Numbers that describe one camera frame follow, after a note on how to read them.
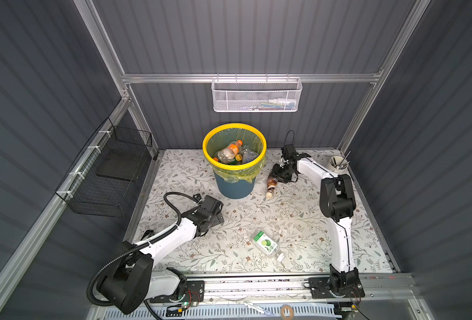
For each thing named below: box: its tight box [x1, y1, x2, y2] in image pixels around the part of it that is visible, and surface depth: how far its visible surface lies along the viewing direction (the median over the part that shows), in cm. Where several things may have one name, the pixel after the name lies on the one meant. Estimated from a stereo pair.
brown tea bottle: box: [266, 175, 278, 199], surface depth 101 cm
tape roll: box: [280, 304, 295, 320], surface depth 71 cm
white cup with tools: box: [328, 156, 349, 174], surface depth 101 cm
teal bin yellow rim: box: [202, 122, 267, 200], surface depth 91 cm
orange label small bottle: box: [217, 140, 244, 164], surface depth 90 cm
